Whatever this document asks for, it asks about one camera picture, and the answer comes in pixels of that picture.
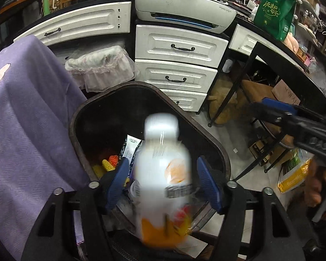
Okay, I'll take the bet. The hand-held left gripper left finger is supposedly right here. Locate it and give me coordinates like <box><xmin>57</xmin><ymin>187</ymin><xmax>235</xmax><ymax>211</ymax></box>
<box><xmin>20</xmin><ymin>157</ymin><xmax>131</xmax><ymax>261</ymax></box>

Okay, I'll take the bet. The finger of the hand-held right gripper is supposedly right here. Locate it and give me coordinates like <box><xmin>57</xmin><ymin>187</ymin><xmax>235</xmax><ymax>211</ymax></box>
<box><xmin>248</xmin><ymin>101</ymin><xmax>311</xmax><ymax>148</ymax></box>
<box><xmin>261</xmin><ymin>97</ymin><xmax>326</xmax><ymax>131</ymax></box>

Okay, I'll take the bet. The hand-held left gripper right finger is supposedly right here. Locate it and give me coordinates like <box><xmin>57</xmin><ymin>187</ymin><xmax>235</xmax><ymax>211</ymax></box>
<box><xmin>196</xmin><ymin>156</ymin><xmax>306</xmax><ymax>261</ymax></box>

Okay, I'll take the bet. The yellow foam fruit net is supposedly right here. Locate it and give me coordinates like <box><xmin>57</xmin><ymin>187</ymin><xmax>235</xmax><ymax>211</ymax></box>
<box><xmin>92</xmin><ymin>159</ymin><xmax>117</xmax><ymax>181</ymax></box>

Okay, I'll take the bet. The white drink bottle orange label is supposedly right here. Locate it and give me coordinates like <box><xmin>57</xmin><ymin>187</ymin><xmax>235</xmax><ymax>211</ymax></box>
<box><xmin>130</xmin><ymin>113</ymin><xmax>195</xmax><ymax>249</ymax></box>

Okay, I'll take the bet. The black trash bin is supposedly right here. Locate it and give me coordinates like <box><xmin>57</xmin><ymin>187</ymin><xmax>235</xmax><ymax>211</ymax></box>
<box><xmin>69</xmin><ymin>82</ymin><xmax>231</xmax><ymax>240</ymax></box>

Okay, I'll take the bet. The person's right hand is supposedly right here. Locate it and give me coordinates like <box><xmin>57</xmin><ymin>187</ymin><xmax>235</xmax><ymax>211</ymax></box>
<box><xmin>304</xmin><ymin>158</ymin><xmax>326</xmax><ymax>218</ymax></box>

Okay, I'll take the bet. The brown cardboard box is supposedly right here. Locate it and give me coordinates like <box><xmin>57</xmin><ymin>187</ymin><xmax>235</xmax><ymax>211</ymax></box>
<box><xmin>272</xmin><ymin>80</ymin><xmax>302</xmax><ymax>106</ymax></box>

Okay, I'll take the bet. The black metal chair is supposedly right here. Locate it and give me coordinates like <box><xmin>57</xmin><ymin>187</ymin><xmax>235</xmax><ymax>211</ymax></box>
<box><xmin>206</xmin><ymin>41</ymin><xmax>326</xmax><ymax>174</ymax></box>

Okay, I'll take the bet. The green drink carton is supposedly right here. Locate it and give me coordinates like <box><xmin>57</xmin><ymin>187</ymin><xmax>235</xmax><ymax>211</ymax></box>
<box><xmin>120</xmin><ymin>134</ymin><xmax>142</xmax><ymax>159</ymax></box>

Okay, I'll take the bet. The yellow green packaging bag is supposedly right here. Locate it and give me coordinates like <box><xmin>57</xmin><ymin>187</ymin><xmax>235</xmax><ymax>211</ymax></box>
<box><xmin>277</xmin><ymin>152</ymin><xmax>313</xmax><ymax>193</ymax></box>

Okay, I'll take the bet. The pink plush toy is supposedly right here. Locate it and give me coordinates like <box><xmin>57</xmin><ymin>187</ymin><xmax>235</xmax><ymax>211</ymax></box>
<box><xmin>284</xmin><ymin>33</ymin><xmax>299</xmax><ymax>52</ymax></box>

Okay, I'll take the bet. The green tote bag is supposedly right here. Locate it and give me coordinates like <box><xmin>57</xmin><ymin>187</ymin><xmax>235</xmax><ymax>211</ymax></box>
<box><xmin>253</xmin><ymin>0</ymin><xmax>296</xmax><ymax>42</ymax></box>

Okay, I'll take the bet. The purple floral tablecloth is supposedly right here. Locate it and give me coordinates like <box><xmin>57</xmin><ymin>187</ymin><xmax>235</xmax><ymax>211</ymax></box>
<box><xmin>0</xmin><ymin>35</ymin><xmax>90</xmax><ymax>261</ymax></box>

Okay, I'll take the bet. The white lace covered basket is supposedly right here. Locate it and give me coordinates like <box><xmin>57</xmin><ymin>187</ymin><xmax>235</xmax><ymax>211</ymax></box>
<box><xmin>65</xmin><ymin>46</ymin><xmax>139</xmax><ymax>93</ymax></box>

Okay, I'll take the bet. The white printer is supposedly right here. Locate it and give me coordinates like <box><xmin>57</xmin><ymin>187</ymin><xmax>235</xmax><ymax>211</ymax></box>
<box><xmin>134</xmin><ymin>0</ymin><xmax>237</xmax><ymax>34</ymax></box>

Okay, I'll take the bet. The wooden counter shelf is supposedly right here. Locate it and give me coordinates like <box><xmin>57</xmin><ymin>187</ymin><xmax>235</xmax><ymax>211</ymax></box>
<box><xmin>0</xmin><ymin>0</ymin><xmax>44</xmax><ymax>17</ymax></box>

